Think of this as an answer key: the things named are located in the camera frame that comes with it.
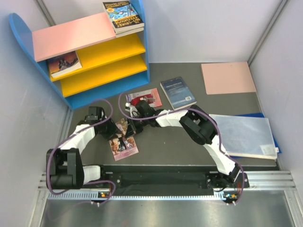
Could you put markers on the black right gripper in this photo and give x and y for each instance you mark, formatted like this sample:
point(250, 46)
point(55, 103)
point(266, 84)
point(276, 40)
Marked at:
point(132, 129)

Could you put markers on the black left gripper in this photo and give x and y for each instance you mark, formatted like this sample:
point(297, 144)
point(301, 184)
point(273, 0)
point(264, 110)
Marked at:
point(113, 129)

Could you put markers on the pink purple paperback book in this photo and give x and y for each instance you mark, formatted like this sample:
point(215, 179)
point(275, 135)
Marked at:
point(122, 147)

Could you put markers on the orange lantern cover paperback book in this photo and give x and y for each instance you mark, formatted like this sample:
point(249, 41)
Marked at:
point(129, 32)

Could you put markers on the blue treehouse paperback book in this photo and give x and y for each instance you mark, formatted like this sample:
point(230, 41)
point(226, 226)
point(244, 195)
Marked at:
point(122, 16)

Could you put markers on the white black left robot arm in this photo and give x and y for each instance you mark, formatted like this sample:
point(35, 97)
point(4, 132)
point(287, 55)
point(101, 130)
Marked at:
point(64, 164)

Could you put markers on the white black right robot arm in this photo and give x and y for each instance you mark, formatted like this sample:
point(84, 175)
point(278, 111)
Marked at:
point(200, 127)

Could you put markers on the red pink picture book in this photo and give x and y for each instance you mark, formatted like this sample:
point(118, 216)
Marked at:
point(151, 96)

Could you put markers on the dark blue paperback book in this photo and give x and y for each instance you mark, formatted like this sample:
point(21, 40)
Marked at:
point(178, 93)

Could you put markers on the blue pink yellow bookshelf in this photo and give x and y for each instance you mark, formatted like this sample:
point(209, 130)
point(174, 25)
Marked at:
point(110, 64)

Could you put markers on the book on shelf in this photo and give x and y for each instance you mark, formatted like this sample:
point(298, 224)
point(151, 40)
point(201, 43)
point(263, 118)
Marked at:
point(63, 64)

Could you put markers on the clear white file folder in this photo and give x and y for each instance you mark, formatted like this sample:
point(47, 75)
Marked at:
point(244, 136)

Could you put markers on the pink board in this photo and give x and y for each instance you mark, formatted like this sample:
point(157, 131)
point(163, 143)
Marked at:
point(227, 78)

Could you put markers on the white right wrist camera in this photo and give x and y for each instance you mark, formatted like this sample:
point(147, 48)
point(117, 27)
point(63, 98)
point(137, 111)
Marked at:
point(131, 109)

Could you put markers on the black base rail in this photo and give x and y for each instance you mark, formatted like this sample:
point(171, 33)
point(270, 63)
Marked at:
point(155, 180)

